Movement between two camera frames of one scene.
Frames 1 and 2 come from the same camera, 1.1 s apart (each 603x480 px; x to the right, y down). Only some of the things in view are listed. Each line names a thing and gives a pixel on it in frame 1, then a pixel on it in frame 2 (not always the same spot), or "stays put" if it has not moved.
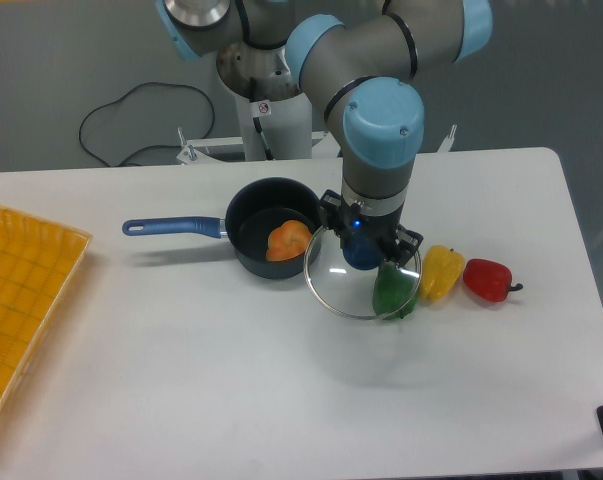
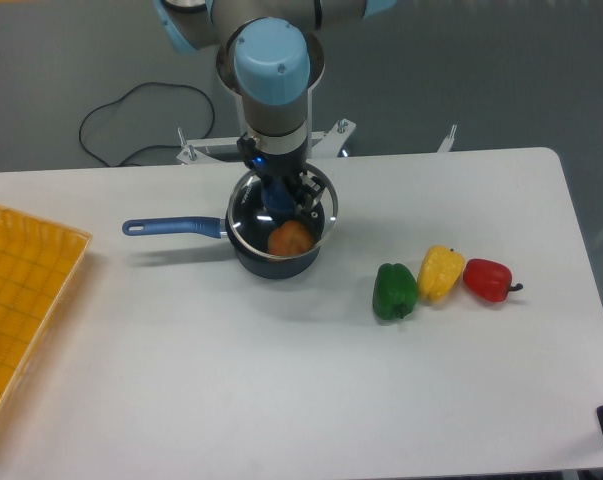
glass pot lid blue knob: x=352 y=281 to x=263 y=219
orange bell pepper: x=288 y=241 stays put
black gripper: x=396 y=244 to x=278 y=166
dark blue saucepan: x=272 y=228 stays put
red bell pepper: x=489 y=280 stays put
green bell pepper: x=394 y=292 stays put
